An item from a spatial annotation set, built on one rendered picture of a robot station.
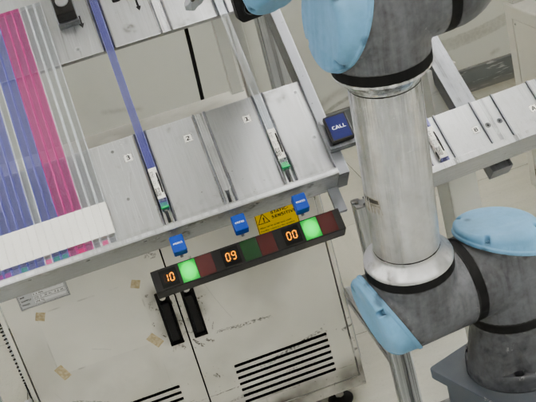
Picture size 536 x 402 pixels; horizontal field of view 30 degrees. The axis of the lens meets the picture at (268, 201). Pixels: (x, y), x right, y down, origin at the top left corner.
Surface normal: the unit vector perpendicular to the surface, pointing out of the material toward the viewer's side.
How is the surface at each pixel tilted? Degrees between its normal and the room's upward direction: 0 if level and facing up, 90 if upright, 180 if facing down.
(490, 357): 73
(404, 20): 99
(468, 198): 90
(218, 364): 90
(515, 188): 0
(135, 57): 90
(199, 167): 45
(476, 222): 8
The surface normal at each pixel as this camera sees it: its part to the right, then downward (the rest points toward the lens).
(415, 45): 0.64, 0.32
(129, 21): 0.00, -0.37
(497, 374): -0.59, 0.18
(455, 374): -0.25, -0.88
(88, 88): 0.24, 0.35
